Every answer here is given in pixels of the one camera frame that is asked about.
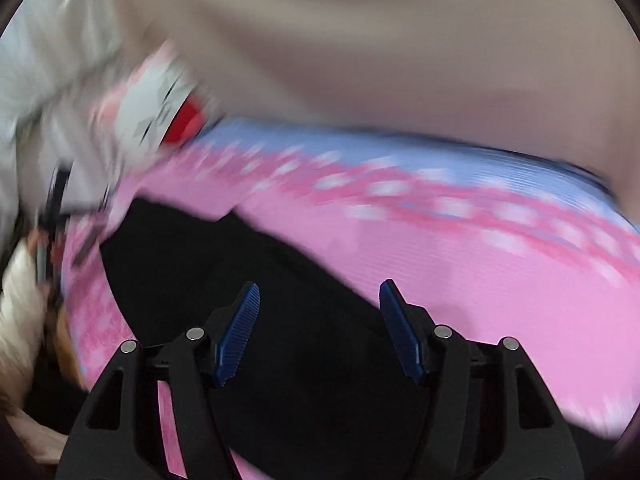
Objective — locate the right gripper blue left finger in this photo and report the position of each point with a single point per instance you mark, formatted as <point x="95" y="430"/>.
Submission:
<point x="232" y="337"/>

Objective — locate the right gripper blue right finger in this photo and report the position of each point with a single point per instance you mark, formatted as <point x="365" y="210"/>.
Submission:
<point x="409" y="327"/>

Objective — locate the black pants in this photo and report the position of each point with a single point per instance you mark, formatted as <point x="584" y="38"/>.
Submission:
<point x="319" y="392"/>

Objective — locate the left hand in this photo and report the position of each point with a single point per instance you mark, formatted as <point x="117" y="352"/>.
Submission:
<point x="26" y="323"/>

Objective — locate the pink floral bed sheet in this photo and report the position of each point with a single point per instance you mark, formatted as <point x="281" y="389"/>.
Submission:
<point x="489" y="241"/>

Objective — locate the white cat face pillow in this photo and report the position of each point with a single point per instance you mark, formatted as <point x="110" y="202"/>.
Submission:
<point x="161" y="104"/>

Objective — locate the silver satin cloth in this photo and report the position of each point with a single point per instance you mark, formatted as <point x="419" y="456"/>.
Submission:
<point x="57" y="58"/>

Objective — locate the beige headboard cover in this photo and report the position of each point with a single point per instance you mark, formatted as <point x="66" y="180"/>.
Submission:
<point x="557" y="79"/>

